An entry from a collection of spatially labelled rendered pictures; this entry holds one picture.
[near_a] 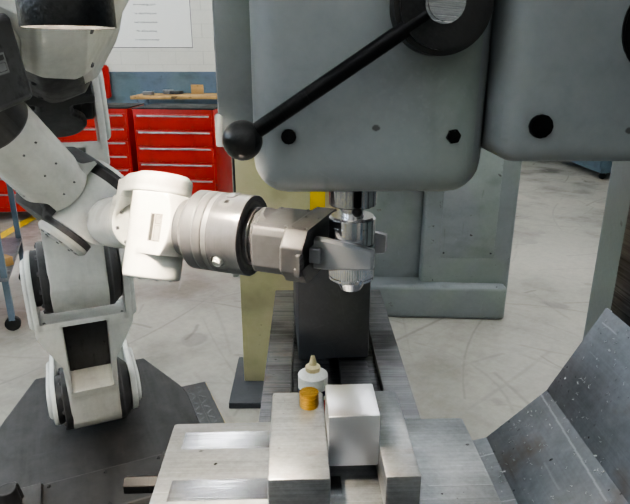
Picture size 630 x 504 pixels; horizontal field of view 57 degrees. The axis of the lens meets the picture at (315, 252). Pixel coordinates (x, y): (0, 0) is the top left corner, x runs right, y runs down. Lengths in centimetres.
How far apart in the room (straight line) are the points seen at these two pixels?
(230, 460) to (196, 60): 919
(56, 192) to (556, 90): 64
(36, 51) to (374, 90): 48
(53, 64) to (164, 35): 899
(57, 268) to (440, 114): 85
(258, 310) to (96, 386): 127
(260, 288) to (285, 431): 186
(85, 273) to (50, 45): 49
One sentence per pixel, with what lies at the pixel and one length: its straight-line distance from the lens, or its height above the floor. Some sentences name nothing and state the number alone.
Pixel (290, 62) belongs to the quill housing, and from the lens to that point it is 46.
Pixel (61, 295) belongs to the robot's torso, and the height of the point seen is 100.
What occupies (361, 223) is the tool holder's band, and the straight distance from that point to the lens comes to 56.
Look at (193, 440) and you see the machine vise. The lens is 71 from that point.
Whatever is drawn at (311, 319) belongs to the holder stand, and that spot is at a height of 101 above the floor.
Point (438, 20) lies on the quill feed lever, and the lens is 44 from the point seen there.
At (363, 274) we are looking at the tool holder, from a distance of 58.
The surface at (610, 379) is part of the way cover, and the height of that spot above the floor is 103.
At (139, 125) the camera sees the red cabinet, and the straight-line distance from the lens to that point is 532.
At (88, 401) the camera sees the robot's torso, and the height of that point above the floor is 71.
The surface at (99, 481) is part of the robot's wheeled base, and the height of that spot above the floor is 59.
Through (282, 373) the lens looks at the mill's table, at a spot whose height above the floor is 93.
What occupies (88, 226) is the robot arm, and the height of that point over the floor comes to 119.
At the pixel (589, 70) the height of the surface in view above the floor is 141.
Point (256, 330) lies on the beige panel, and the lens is 255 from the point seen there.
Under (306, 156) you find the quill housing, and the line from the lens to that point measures 46.
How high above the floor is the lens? 142
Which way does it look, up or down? 19 degrees down
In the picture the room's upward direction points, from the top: straight up
